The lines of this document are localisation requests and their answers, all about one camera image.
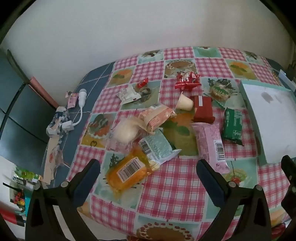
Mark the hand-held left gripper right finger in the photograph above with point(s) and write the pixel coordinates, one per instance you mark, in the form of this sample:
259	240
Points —
209	183

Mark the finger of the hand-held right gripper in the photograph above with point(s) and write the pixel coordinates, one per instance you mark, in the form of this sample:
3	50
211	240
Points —
290	168
291	201

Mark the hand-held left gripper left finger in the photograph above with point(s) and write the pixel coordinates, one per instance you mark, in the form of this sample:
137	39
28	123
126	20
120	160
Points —
86	183

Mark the pink snack packet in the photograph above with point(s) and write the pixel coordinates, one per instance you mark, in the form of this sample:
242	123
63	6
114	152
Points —
208	143

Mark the orange cake packet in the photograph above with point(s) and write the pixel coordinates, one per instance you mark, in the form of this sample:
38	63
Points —
138	178

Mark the white box with teal rim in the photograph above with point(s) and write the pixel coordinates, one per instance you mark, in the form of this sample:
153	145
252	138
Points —
272	115

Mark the light blue snack packet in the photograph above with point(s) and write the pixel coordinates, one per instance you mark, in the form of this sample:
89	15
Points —
159	146

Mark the clear packet with white bun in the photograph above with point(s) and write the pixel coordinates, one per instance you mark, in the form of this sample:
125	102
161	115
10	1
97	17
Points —
124	133

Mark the green snack packet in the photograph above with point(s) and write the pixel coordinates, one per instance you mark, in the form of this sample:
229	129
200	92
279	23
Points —
233	125

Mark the dark red snack packet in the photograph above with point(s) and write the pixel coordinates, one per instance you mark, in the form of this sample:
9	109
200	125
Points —
203	109

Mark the pink and orange wafer packet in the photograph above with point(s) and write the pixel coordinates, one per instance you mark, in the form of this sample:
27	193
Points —
157	118

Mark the cream jelly cup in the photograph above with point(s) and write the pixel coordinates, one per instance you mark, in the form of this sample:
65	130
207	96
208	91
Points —
183	103

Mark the small white snack packet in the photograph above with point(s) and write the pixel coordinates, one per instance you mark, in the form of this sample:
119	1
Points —
128	95

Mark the red candy packet with figure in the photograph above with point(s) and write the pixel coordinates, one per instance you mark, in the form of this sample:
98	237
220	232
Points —
187	84

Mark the small red candy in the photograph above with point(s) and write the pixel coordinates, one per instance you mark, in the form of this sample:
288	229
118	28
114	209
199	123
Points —
141	83

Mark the pink checked printed tablecloth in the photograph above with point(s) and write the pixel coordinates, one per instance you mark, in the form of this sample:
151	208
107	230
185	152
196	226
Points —
175	190

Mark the white and pink paper bag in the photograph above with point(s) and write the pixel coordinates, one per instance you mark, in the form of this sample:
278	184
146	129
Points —
52	160

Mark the green and yellow packet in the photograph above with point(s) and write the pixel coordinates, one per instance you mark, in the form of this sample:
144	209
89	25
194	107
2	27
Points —
26	175

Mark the crumpled blue and white wrapper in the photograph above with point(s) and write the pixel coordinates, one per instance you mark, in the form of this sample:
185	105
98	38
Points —
56	120

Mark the colourful toy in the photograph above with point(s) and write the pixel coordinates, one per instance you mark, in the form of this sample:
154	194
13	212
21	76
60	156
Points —
18	200

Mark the red object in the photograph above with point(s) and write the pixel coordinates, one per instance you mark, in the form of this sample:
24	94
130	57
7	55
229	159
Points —
10	216

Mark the small pink packet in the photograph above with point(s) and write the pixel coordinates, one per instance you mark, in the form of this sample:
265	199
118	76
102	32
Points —
71	100

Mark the dark cabinet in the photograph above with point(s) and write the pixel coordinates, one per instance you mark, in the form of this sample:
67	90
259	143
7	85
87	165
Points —
20	111

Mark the pink board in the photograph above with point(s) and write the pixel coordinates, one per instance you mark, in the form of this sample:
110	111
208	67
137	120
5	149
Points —
41	89

